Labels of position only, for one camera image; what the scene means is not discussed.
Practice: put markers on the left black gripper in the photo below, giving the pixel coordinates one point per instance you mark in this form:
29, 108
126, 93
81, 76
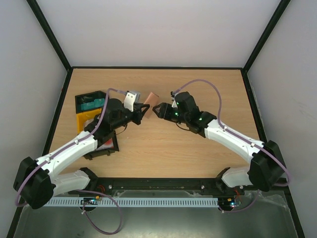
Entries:
138, 114

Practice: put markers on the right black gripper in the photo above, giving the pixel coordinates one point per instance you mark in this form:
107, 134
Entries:
165, 111

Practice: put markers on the brown leather card holder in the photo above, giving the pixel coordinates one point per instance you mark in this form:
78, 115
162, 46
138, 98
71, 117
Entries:
152, 100

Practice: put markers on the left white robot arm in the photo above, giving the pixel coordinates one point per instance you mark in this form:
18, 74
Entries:
37, 181

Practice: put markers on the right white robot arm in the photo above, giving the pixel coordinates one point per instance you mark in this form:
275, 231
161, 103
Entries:
264, 158

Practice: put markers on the teal card stack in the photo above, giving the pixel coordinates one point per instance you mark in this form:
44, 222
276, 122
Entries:
97, 103

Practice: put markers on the black bin with red cards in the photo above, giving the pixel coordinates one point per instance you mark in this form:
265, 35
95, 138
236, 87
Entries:
108, 148

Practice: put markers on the black bin with teal cards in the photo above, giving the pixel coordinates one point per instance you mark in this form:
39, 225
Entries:
89, 101

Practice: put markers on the yellow bin with white cards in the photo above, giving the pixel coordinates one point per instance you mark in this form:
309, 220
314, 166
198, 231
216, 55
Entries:
84, 118

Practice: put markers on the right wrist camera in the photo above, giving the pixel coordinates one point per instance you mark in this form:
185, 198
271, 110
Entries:
173, 98

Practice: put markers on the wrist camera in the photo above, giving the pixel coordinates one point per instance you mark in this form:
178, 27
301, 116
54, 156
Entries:
131, 98
173, 98

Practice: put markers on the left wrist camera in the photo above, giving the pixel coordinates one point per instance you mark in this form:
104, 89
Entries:
131, 98

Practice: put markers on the black aluminium frame rail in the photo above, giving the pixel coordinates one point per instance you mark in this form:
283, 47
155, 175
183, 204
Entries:
204, 186

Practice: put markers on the light blue slotted cable duct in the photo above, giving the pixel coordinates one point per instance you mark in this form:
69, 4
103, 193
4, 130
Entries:
197, 202

